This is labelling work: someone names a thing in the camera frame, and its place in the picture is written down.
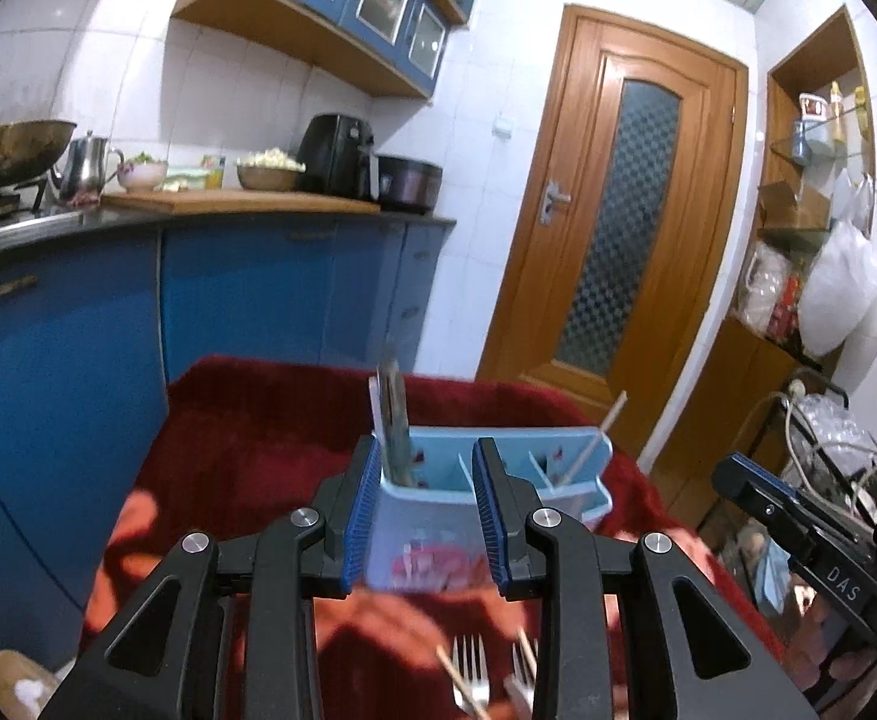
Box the silver metal fork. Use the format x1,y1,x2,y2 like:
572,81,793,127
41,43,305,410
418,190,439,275
503,640,536,720
451,634,490,718

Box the person's right hand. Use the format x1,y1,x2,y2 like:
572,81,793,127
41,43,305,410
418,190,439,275
778,583,877,694

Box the red floral blanket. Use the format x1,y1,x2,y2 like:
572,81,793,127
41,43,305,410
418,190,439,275
79,356,785,718

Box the light blue utensil box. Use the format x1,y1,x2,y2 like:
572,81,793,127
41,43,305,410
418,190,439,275
364,375,618,593

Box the white plastic bag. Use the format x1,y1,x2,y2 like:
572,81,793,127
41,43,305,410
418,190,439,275
798,220,877,358

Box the blue base cabinets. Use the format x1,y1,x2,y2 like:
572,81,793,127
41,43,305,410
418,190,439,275
0,210,451,668

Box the wooden door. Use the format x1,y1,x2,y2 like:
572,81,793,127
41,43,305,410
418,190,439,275
477,5,747,457

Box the bowl of food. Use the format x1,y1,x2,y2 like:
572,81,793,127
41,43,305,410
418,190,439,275
237,148,306,192

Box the small white bowl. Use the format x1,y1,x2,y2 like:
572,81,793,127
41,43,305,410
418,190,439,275
116,153,168,192

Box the dark rice cooker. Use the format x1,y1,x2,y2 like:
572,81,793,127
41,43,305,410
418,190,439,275
378,154,443,215

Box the black air fryer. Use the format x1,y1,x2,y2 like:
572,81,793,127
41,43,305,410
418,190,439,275
297,114,378,202

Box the steel kettle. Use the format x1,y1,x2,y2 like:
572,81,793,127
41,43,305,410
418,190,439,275
49,130,125,208

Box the steel wok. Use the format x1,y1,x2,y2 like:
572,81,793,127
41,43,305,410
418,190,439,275
0,121,77,188

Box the black wire rack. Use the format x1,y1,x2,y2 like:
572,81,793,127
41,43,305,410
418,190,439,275
731,367,877,541

